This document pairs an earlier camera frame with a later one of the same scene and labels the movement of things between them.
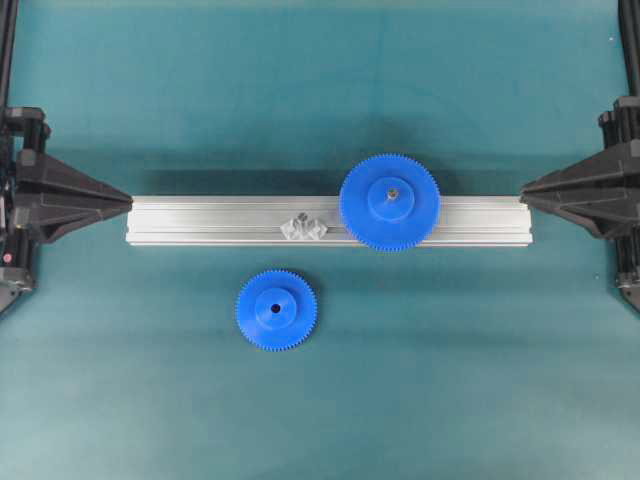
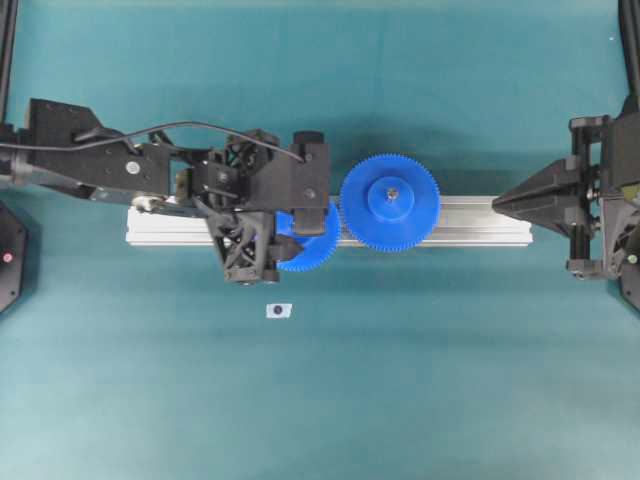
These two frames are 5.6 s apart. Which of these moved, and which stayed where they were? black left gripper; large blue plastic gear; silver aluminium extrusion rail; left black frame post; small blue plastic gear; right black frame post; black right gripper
Moved: black right gripper; small blue plastic gear; black left gripper
Stayed: silver aluminium extrusion rail; left black frame post; large blue plastic gear; right black frame post
